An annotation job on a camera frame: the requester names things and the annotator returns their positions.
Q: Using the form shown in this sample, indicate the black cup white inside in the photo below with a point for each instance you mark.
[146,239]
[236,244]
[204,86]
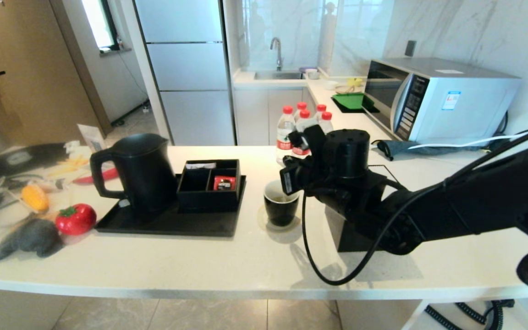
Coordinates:
[280,213]

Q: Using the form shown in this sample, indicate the yellow toy corn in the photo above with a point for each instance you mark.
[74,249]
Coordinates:
[35,198]

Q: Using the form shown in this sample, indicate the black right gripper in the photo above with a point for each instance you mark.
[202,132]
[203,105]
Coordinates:
[300,178]

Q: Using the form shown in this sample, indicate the white base cabinet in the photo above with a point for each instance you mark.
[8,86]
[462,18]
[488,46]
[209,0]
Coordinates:
[255,114]

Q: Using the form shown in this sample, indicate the chrome kitchen faucet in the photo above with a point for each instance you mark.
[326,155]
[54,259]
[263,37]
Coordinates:
[277,50]

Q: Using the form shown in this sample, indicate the water bottle red cap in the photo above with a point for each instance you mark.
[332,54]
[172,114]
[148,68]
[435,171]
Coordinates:
[320,109]
[300,107]
[303,119]

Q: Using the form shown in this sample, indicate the small white bowl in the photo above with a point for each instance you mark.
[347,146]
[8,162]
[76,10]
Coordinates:
[330,85]

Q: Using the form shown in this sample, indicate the red toy chili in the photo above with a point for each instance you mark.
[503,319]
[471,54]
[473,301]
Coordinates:
[108,175]

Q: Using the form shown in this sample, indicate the yellow bowl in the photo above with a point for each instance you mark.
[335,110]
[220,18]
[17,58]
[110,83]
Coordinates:
[354,82]

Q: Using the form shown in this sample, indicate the clear round coaster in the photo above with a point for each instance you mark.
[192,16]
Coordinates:
[260,221]

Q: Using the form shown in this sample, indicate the black electric kettle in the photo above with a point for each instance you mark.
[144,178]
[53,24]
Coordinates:
[147,183]

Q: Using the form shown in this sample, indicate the black serving tray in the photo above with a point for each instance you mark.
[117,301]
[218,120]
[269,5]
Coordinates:
[177,225]

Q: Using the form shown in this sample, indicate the grey wall outlet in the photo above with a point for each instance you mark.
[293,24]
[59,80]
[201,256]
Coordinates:
[409,49]

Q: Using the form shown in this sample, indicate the black tissue box white top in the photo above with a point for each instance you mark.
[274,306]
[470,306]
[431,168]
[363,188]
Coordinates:
[351,238]

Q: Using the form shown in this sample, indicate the silver microwave oven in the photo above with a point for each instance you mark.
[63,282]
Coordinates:
[465,110]

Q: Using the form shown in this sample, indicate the steel kitchen sink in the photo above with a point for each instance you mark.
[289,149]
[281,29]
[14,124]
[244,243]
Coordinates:
[275,75]

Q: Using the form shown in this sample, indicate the red coffee sachet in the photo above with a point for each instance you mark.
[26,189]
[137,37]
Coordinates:
[224,183]

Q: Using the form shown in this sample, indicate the window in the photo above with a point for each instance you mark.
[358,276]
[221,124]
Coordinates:
[96,23]

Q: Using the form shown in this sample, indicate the red toy tomato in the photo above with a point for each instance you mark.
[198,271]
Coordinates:
[76,220]

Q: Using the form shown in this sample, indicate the green plastic tray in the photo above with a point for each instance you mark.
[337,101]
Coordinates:
[349,101]

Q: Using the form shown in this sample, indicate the black compartment organizer box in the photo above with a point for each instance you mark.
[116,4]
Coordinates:
[206,201]

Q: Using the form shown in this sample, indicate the purple bowl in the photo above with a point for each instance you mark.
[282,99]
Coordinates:
[309,72]

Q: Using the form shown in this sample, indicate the white paper sachet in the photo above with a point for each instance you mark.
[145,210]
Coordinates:
[200,166]

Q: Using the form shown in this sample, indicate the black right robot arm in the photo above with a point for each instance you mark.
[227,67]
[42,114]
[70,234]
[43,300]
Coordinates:
[475,206]

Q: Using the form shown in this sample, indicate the small paper card sign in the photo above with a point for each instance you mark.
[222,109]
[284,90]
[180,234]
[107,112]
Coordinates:
[92,136]

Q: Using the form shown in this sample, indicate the printed placemat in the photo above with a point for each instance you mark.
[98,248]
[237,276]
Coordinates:
[21,160]

